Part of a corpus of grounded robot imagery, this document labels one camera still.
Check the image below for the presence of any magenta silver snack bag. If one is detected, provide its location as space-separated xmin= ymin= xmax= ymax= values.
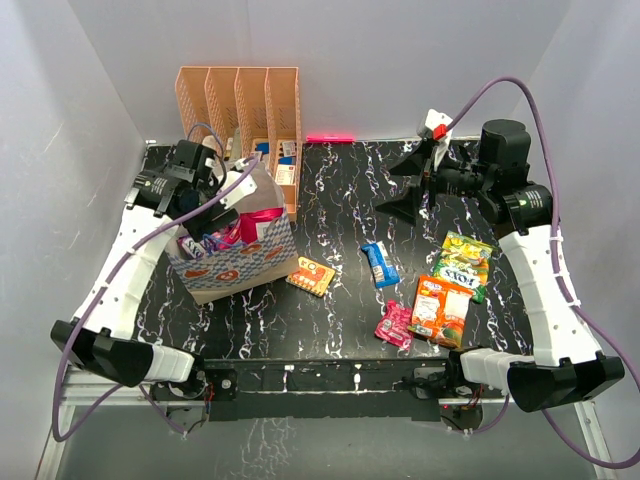
xmin=216 ymin=207 xmax=283 ymax=249

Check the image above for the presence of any purple Fox's bag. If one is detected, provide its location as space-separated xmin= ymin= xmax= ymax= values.
xmin=177 ymin=235 xmax=207 ymax=259

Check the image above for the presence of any red white box right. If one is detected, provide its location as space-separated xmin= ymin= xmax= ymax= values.
xmin=281 ymin=140 xmax=297 ymax=157

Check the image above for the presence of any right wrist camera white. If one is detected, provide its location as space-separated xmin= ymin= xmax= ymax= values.
xmin=417 ymin=109 xmax=452 ymax=171

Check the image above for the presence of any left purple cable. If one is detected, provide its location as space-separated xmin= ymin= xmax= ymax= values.
xmin=51 ymin=157 xmax=261 ymax=444

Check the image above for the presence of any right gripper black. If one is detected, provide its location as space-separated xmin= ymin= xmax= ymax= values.
xmin=376 ymin=140 xmax=495 ymax=225

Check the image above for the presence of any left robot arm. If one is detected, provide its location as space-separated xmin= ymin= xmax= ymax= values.
xmin=50 ymin=140 xmax=254 ymax=399

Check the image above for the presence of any green Fox's candy bag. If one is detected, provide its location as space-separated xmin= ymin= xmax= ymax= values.
xmin=432 ymin=231 xmax=493 ymax=304

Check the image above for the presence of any white checkered paper bag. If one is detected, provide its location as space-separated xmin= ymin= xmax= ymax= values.
xmin=165 ymin=151 xmax=298 ymax=305

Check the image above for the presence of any pink marker strip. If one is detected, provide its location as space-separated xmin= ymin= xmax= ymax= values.
xmin=306 ymin=135 xmax=355 ymax=144

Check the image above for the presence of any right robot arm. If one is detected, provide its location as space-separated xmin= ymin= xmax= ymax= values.
xmin=376 ymin=110 xmax=625 ymax=412

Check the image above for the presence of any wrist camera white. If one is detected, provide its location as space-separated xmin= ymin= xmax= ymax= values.
xmin=417 ymin=109 xmax=452 ymax=171
xmin=213 ymin=157 xmax=261 ymax=209

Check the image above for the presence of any white card with red logo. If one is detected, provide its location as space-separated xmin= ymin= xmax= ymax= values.
xmin=275 ymin=164 xmax=297 ymax=186

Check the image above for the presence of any orange Fox's candy bag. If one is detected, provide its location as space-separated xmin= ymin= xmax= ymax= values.
xmin=408 ymin=275 xmax=473 ymax=348

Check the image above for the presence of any orange cracker pack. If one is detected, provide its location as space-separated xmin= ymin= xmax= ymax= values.
xmin=285 ymin=256 xmax=335 ymax=297

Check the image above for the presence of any orange plastic file organizer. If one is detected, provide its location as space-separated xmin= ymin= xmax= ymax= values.
xmin=175 ymin=66 xmax=303 ymax=222

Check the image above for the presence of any blue wafer bar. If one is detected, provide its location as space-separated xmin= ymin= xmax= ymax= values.
xmin=361 ymin=241 xmax=400 ymax=288

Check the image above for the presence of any pink candy pack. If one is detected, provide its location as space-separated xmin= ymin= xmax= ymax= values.
xmin=374 ymin=300 xmax=413 ymax=351

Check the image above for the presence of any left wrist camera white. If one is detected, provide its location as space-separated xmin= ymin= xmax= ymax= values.
xmin=213 ymin=157 xmax=261 ymax=209

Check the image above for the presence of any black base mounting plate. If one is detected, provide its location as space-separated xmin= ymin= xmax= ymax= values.
xmin=149 ymin=357 xmax=506 ymax=424

